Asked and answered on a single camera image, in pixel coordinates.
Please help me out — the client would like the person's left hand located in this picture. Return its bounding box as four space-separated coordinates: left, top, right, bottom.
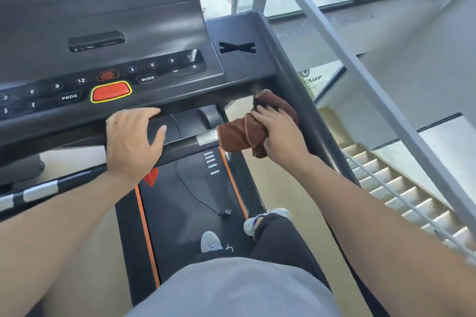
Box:
105 106 167 184

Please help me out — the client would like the person's right hand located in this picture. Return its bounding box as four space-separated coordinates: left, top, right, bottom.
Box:
250 105 313 176

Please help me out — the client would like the brown microfibre cloth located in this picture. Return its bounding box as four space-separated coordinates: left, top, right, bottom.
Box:
217 89 300 159

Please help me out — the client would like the person's left forearm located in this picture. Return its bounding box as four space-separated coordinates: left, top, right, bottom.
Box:
0 171 138 317

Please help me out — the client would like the person's right forearm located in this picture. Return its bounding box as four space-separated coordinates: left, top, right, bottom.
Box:
294 155 476 317

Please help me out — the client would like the person's right grey shoe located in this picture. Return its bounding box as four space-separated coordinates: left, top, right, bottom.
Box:
243 208 291 236

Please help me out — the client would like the person's grey shoe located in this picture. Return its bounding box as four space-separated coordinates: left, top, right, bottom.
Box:
200 230 234 254
243 208 291 236

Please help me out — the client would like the person's left grey shoe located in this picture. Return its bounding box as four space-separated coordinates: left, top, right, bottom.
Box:
200 230 234 254

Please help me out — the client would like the person's grey shirt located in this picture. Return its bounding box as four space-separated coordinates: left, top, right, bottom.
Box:
124 256 343 317

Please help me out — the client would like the green printed floor mat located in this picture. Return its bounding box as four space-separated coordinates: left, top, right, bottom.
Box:
297 62 344 101

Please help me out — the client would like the grey staircase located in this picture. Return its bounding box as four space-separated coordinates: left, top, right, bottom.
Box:
340 142 476 265

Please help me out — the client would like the grey metal handrail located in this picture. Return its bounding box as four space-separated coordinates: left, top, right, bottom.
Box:
261 0 476 234

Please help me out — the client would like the black cord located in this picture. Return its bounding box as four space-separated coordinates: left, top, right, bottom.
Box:
174 159 233 217

